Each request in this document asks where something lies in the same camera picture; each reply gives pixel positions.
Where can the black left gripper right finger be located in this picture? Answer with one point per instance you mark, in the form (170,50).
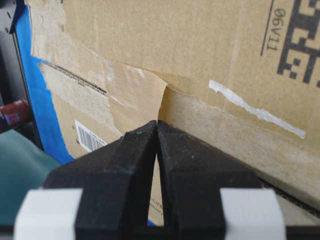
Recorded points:
(210,195)

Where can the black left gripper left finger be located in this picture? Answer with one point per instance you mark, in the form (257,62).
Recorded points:
(99,196)

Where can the beige tape strip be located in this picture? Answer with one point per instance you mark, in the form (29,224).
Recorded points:
(134,96)

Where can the brown cardboard box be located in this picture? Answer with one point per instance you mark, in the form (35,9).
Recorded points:
(242,75)

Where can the blue table cloth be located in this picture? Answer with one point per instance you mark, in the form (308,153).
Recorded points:
(47,130)

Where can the red cylindrical can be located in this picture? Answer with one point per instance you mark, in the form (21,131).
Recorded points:
(14,114)

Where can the black metal frame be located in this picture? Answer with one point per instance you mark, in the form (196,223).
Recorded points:
(16,64)

